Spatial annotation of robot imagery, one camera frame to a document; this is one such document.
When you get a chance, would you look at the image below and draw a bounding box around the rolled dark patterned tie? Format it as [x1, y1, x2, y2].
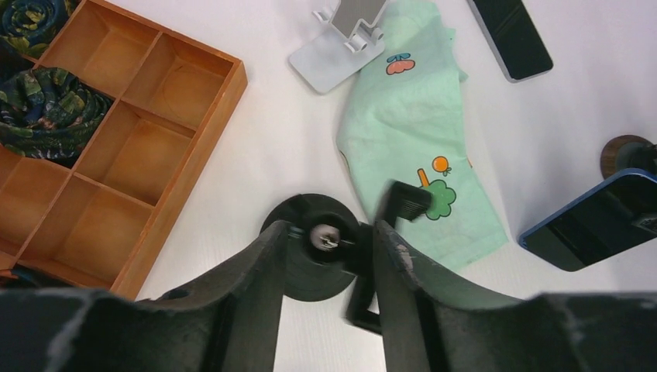
[1, 0, 80, 59]

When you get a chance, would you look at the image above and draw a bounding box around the blue smartphone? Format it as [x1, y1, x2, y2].
[518, 168, 656, 272]

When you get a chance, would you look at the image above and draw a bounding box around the black smartphone on table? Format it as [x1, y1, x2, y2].
[468, 0, 554, 83]

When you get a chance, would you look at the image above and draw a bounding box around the rolled dark floral tie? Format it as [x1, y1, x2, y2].
[1, 67, 114, 167]

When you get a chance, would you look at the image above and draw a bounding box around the green cartoon towel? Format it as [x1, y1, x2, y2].
[336, 1, 507, 270]

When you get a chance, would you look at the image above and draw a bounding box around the brown round base stand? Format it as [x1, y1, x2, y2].
[600, 135, 656, 179]

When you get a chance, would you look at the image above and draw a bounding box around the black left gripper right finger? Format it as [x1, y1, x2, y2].
[373, 222, 656, 371]

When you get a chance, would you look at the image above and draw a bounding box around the white folding phone stand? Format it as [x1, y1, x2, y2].
[288, 0, 388, 95]

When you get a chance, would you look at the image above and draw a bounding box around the black clamp phone stand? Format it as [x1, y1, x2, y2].
[260, 181, 432, 335]

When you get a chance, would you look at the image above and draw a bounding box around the orange compartment tray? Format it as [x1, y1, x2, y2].
[1, 1, 248, 298]

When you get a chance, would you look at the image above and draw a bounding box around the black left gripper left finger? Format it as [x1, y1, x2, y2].
[1, 222, 287, 371]

